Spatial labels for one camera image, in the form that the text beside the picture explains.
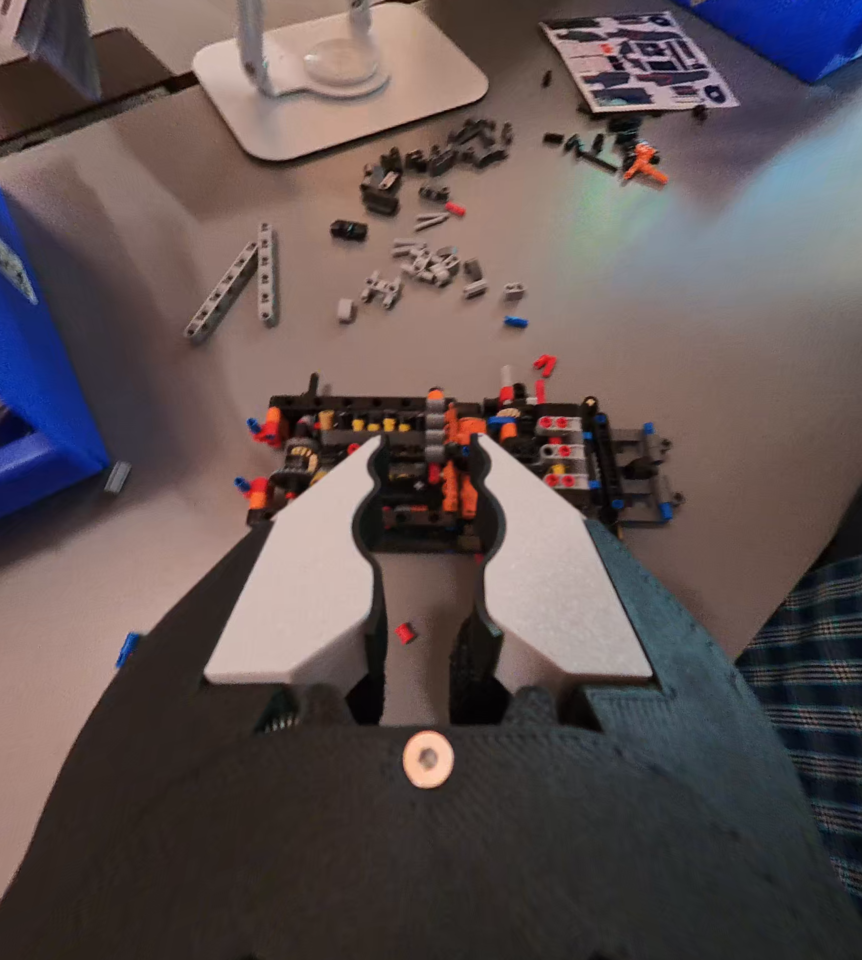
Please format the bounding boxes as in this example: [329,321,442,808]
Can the pile of black lego pieces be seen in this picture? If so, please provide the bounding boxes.
[359,117,515,219]

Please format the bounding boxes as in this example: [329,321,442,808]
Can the pile of grey lego pieces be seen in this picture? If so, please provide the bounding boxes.
[335,210,528,326]

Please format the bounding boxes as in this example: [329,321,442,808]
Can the sticker sheet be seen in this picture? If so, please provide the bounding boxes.
[538,11,742,114]

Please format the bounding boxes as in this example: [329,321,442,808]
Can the long grey lego beam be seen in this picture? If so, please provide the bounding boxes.
[184,240,260,347]
[254,222,283,328]

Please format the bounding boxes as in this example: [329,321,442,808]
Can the scattered black lego pins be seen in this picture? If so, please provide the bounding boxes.
[539,67,710,178]

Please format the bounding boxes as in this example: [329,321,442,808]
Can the orange lego piece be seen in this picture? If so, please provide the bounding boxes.
[620,141,671,186]

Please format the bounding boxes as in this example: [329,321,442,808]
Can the black lego assembly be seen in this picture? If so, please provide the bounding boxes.
[234,371,686,558]

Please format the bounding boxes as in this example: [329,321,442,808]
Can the blue plaid shirt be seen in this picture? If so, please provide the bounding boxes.
[734,545,862,960]

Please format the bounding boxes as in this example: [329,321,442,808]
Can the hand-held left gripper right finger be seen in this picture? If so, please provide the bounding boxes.
[449,432,657,727]

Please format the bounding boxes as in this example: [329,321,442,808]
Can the blue cardboard box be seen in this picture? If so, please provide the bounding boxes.
[669,0,862,84]

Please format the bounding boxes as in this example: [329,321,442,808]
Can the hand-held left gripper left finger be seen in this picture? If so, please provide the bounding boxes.
[203,433,392,726]

